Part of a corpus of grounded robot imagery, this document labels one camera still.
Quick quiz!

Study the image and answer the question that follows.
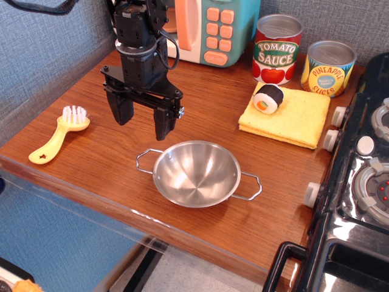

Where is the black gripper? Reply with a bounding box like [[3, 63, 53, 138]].
[[101, 39, 184, 141]]

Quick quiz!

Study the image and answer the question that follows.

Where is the toy sushi roll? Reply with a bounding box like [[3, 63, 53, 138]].
[[253, 84, 284, 114]]

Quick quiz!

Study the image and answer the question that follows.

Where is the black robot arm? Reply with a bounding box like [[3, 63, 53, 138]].
[[101, 1, 184, 141]]

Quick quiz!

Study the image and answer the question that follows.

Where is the yellow dish brush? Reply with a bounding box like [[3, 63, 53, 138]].
[[28, 105, 90, 165]]

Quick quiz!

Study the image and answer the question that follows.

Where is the teal toy microwave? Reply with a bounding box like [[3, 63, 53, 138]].
[[163, 0, 261, 68]]

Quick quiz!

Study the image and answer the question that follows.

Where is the tomato sauce can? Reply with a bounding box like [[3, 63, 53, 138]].
[[252, 14, 303, 85]]

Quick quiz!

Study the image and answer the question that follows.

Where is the folded yellow cloth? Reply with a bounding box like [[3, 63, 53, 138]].
[[238, 88, 331, 150]]

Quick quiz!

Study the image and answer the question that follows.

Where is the pineapple slices can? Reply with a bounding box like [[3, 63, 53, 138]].
[[300, 40, 357, 98]]

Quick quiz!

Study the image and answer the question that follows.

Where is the orange object at corner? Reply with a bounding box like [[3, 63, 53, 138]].
[[12, 279, 43, 292]]

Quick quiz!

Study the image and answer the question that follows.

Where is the black toy stove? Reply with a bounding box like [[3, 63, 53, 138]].
[[263, 53, 388, 291]]

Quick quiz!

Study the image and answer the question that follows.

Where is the steel two-handled bowl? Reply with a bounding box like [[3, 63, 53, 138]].
[[136, 141, 263, 208]]

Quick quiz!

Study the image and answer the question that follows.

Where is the black cable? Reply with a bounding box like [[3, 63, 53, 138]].
[[156, 29, 181, 71]]

